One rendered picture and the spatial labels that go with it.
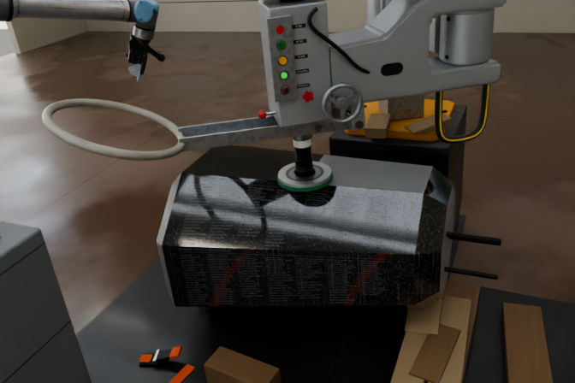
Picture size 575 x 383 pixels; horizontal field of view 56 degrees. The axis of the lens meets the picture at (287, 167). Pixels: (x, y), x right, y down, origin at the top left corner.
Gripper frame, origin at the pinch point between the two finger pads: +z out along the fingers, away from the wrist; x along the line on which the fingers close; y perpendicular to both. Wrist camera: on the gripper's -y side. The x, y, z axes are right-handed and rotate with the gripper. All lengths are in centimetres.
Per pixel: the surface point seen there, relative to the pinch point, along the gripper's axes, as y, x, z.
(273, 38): -21, 79, -54
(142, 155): 15, 87, -11
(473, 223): -199, 50, 43
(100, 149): 28, 85, -11
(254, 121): -29, 67, -18
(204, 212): -22, 63, 29
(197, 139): -6, 74, -12
